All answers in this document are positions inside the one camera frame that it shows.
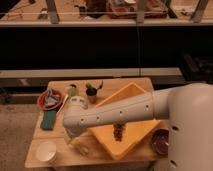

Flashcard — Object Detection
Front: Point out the green sponge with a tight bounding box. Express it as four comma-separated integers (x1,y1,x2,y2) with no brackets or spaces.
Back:
40,110,56,130

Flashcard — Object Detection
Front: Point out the white spoon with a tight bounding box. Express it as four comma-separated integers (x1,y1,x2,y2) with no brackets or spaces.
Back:
56,94,69,117

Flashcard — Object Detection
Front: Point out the small metal cup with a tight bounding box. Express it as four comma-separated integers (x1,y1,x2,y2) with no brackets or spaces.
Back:
86,88,97,104

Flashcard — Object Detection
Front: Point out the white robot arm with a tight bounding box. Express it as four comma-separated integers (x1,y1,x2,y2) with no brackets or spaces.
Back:
63,83,213,171

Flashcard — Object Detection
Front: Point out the orange plate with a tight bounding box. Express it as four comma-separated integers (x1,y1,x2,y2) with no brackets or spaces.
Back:
37,89,63,111

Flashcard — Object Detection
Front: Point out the yellow plastic tray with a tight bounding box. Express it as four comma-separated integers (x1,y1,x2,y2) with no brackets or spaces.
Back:
90,82,159,160

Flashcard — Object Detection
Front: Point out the dark red bowl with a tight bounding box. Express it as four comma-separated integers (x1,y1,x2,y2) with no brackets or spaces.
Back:
151,129,169,156

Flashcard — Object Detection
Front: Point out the crumpled blue white cloth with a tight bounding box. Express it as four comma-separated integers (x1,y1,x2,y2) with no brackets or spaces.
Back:
45,88,60,107

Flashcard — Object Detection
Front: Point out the white plastic cup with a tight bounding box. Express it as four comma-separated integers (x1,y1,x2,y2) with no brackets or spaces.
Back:
36,141,57,163

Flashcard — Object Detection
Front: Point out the green toy vegetable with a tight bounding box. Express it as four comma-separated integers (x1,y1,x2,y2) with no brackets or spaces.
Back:
86,83,97,96

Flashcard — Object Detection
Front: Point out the wooden table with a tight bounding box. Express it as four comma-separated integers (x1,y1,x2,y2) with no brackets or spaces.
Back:
25,78,168,168

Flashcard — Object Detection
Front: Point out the green translucent plastic cup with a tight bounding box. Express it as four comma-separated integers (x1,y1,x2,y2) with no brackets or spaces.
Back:
67,86,79,97

